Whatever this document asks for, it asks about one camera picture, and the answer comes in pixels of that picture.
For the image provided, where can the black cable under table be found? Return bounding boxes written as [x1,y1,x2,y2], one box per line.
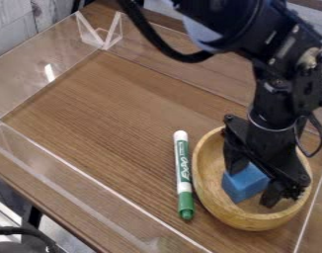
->
[0,226,59,253]

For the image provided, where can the black table leg frame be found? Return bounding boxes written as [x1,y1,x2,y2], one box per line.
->
[22,205,44,229]

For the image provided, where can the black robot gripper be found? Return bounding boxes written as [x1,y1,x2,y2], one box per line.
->
[223,114,312,209]

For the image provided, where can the brown wooden bowl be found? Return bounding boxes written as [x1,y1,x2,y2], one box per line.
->
[191,126,313,231]

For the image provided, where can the clear acrylic tray walls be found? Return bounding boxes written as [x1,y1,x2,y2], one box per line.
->
[0,11,322,253]

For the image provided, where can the blue rectangular foam block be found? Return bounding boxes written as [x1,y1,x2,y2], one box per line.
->
[222,163,269,204]

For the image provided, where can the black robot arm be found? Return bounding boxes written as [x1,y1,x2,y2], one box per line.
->
[116,0,322,208]

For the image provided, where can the green white dry-erase marker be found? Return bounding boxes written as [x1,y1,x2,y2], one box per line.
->
[173,130,194,221]

